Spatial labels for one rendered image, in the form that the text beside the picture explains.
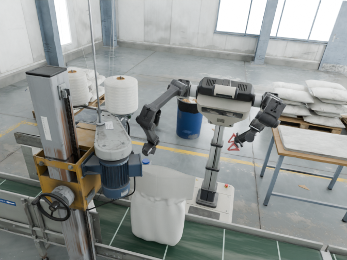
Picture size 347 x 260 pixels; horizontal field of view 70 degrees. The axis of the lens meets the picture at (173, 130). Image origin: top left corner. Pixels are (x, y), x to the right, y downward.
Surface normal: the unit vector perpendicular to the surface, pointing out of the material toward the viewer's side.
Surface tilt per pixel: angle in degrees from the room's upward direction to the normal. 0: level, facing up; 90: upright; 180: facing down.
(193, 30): 90
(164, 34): 90
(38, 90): 90
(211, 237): 0
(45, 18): 90
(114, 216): 0
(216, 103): 40
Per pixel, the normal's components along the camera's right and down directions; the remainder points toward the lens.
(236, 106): -0.12, -0.37
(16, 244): 0.07, -0.87
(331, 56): -0.22, 0.47
